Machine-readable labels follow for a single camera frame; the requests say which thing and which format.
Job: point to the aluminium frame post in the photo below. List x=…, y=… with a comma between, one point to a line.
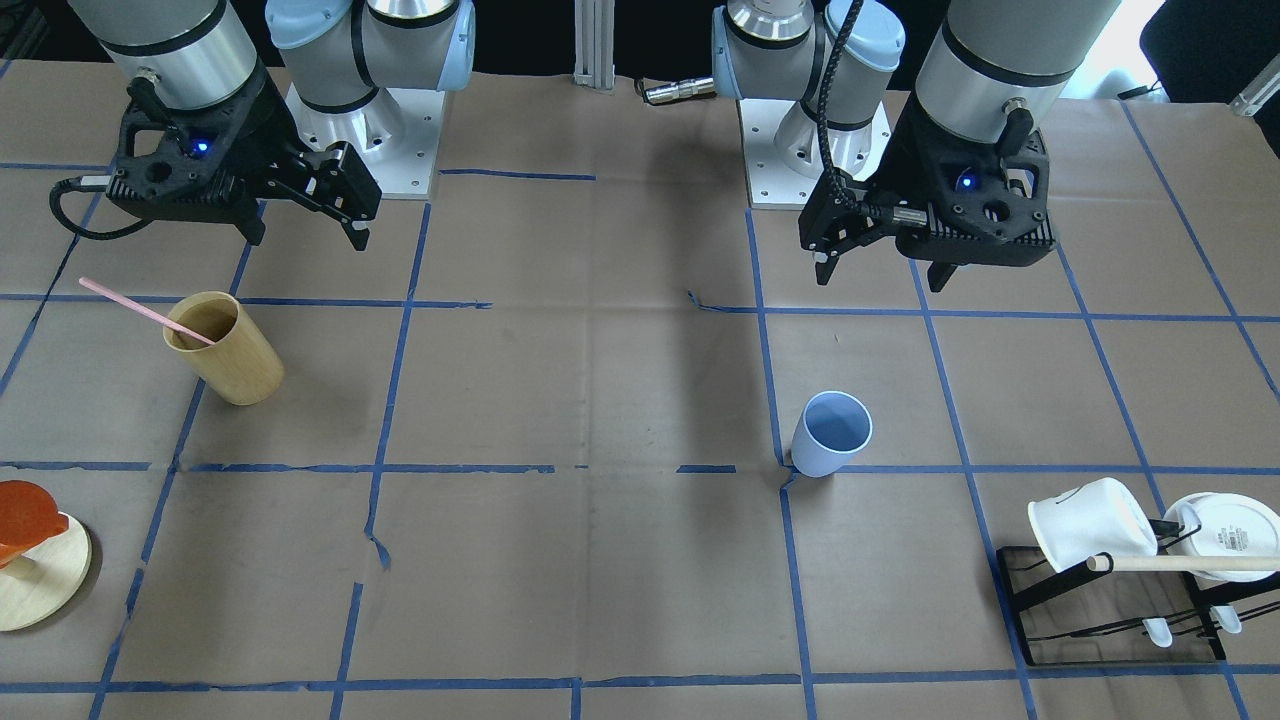
x=593, y=32

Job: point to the black rack with dowel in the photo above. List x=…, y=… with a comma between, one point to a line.
x=1084, y=617

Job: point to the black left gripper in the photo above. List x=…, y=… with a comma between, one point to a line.
x=908, y=160

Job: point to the orange mug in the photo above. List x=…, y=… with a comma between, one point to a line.
x=29, y=516

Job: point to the bamboo wooden cup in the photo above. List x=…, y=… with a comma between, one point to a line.
x=240, y=365

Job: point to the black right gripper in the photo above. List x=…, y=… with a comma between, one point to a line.
x=258, y=135

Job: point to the wooden mug tree stand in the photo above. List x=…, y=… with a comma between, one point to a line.
x=37, y=581

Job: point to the light blue cup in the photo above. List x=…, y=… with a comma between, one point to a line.
x=832, y=428

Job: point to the silver cable connector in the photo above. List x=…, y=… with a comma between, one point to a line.
x=672, y=92

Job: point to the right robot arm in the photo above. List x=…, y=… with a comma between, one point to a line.
x=371, y=73

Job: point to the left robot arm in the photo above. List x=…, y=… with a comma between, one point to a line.
x=837, y=62

